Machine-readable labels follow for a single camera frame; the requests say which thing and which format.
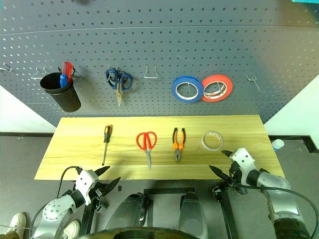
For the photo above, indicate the blue tape roll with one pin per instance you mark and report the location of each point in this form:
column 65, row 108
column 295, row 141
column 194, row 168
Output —
column 174, row 89

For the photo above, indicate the orange black pliers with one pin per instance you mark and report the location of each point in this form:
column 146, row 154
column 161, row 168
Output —
column 177, row 155

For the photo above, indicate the grey metal pegboard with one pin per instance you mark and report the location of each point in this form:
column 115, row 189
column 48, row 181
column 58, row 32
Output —
column 159, row 37

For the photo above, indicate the small black block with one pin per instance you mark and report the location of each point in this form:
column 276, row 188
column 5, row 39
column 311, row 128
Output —
column 119, row 188

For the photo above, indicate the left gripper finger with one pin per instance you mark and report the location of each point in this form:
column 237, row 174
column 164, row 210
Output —
column 101, row 171
column 108, row 185

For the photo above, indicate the orange black screwdriver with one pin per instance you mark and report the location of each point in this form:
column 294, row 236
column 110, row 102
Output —
column 108, row 133

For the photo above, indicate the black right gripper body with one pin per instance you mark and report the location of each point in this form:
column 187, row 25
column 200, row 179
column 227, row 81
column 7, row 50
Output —
column 235, row 174

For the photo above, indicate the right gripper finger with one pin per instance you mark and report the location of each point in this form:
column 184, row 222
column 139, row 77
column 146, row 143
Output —
column 228, row 154
column 221, row 174

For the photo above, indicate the white sneaker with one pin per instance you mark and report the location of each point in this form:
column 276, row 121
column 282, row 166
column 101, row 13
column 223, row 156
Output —
column 71, row 229
column 17, row 221

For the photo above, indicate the teal panel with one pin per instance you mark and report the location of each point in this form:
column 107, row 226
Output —
column 306, row 1

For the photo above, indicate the silver table frame clamp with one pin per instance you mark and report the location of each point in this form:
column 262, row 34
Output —
column 101, row 206
column 216, row 191

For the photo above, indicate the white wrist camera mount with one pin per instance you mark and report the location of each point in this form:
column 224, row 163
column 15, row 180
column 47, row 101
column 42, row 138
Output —
column 243, row 156
column 84, row 183

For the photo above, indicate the red tape roll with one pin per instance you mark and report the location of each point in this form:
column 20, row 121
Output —
column 229, row 85

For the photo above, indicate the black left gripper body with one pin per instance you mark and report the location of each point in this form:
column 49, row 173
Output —
column 96, row 191

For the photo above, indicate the white tape roll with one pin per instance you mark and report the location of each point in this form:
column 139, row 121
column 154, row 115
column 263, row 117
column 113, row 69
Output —
column 211, row 149

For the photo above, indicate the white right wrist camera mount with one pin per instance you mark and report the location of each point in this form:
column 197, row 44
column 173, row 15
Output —
column 243, row 156

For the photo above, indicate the clear plastic bottle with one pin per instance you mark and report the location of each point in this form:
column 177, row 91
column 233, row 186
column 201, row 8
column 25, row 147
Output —
column 277, row 144

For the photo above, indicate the black cup holder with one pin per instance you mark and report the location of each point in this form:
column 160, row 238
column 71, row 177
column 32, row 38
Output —
column 67, row 99

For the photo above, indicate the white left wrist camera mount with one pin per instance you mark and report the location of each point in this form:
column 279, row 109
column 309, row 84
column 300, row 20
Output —
column 84, row 183

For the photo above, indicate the dark curved robot torso rim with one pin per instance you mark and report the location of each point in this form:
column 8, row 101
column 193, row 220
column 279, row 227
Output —
column 139, row 234

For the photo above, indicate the black metal table frame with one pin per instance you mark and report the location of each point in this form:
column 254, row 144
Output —
column 169, row 191

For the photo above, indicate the dark rounded robot foot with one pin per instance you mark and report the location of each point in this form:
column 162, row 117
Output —
column 127, row 211
column 193, row 214

